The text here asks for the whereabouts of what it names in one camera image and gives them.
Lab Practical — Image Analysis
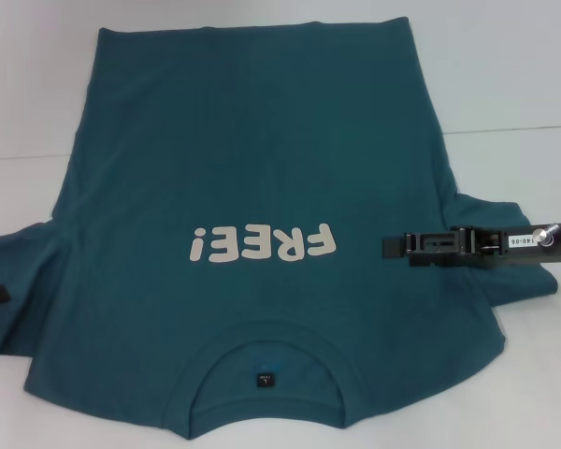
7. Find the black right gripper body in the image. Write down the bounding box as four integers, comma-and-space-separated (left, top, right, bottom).
451, 223, 561, 271

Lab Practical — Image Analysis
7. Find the teal FREE print t-shirt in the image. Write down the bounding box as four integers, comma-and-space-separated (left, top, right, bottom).
0, 16, 558, 415

